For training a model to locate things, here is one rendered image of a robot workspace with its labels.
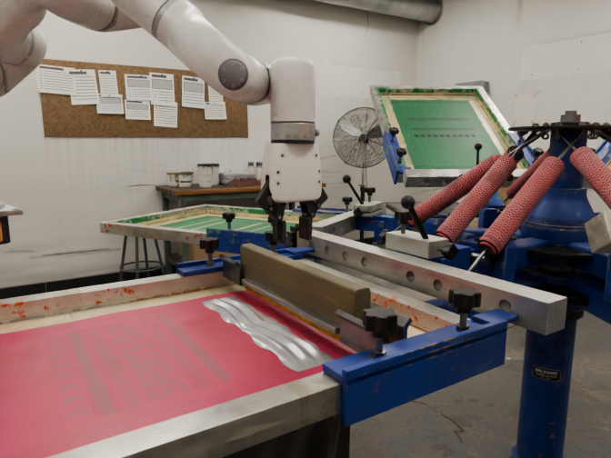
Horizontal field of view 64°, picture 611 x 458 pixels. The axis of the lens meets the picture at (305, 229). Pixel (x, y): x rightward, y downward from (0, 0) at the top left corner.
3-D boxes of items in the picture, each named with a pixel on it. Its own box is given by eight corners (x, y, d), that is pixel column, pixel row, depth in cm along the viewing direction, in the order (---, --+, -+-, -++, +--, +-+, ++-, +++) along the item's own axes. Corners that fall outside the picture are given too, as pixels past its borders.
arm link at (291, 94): (218, 54, 78) (237, 64, 87) (220, 122, 80) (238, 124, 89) (311, 52, 75) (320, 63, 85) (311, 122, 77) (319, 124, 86)
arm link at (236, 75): (167, 44, 87) (257, 117, 87) (130, 26, 75) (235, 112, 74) (194, 3, 85) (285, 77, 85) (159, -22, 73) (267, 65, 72)
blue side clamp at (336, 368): (345, 427, 56) (346, 371, 55) (321, 408, 61) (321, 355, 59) (505, 364, 73) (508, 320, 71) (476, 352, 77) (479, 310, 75)
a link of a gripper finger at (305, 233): (313, 200, 88) (313, 236, 89) (298, 201, 86) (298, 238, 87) (323, 202, 85) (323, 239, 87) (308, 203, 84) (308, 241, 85)
